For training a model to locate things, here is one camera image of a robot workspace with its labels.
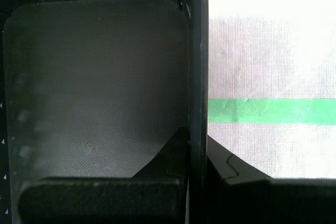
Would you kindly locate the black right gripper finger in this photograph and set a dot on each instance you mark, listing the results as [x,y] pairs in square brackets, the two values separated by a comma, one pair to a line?
[275,203]
[105,200]

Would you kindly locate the black perforated plastic basket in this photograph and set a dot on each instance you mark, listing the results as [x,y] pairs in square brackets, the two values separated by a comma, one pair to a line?
[92,64]

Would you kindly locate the long green tape line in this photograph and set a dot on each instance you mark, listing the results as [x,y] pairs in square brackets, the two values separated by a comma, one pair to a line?
[262,110]

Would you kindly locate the white plastic table cover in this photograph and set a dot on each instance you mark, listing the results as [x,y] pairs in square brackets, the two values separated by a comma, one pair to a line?
[262,51]

